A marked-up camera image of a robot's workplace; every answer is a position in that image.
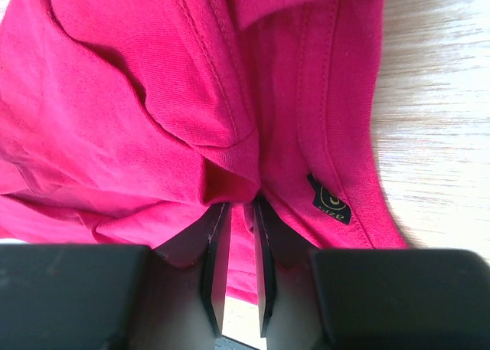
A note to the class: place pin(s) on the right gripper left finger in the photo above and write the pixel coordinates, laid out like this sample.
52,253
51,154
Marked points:
114,296

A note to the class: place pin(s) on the red t-shirt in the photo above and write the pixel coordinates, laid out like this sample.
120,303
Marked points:
122,121

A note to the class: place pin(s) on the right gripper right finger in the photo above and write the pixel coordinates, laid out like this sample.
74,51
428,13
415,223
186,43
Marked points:
311,298

